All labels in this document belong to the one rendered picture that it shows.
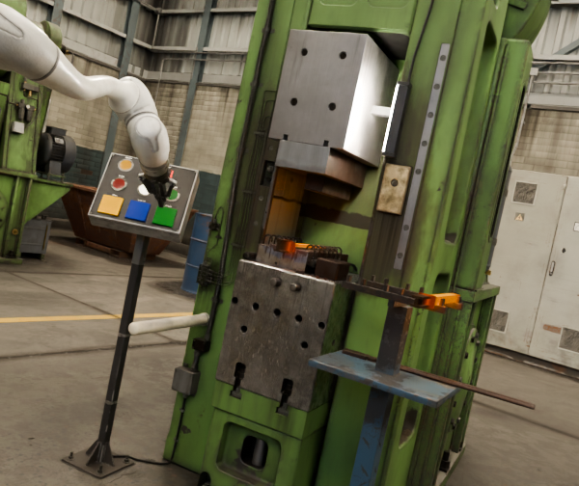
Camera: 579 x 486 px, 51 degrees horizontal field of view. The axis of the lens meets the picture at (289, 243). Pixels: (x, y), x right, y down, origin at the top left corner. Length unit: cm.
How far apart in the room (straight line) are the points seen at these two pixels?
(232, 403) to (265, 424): 15
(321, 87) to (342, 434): 125
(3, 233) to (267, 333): 501
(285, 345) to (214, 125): 870
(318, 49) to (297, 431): 133
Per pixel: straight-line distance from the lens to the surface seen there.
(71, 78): 157
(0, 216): 681
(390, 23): 237
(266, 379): 219
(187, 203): 229
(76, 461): 263
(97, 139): 1155
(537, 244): 724
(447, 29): 231
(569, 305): 716
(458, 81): 225
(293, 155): 221
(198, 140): 1084
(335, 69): 222
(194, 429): 263
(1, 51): 146
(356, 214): 260
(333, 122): 217
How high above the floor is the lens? 112
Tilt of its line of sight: 3 degrees down
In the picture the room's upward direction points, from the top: 12 degrees clockwise
